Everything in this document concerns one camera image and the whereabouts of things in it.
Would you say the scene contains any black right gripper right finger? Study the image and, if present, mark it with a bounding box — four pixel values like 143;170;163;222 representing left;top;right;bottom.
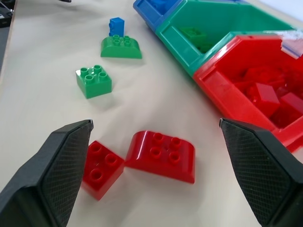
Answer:
219;118;303;227

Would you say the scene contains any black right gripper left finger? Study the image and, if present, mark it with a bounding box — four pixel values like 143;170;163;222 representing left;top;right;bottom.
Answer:
0;119;94;227

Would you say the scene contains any red square building brick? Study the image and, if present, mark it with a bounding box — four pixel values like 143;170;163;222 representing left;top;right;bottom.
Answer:
81;140;125;201

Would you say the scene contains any red brick in bin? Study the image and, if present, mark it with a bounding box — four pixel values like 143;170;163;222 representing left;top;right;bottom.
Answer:
254;83;281;117
279;92;303;123

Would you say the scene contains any red plastic bin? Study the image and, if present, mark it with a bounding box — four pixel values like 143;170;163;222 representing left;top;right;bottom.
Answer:
193;35;303;153

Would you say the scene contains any red curved building brick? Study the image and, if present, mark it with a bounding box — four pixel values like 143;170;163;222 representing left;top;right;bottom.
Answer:
125;130;196;184

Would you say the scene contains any green square building brick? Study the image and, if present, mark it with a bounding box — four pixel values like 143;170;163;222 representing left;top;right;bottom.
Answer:
75;64;113;99

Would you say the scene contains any green brick in bin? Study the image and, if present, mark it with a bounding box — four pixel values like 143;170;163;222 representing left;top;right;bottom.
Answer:
179;27;214;53

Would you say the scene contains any green curved building brick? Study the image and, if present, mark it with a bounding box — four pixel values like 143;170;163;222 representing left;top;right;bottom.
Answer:
100;35;143;60

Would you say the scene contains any green plastic bin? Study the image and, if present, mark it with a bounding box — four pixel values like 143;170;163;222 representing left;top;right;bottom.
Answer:
155;0;295;78

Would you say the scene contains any small blue building brick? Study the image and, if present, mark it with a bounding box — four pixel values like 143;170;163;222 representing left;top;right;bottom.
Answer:
109;17;125;36

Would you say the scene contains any blue plastic bin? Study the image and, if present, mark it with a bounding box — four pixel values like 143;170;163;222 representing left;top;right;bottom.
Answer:
133;0;190;33

